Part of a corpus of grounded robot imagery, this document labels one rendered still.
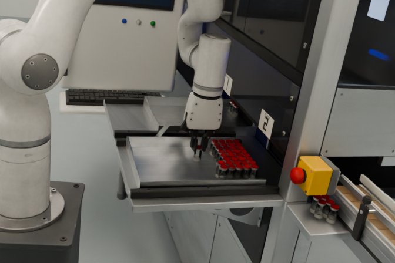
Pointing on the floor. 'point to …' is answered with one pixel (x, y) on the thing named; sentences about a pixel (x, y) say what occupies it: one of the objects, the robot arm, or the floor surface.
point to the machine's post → (315, 100)
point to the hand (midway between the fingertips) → (198, 143)
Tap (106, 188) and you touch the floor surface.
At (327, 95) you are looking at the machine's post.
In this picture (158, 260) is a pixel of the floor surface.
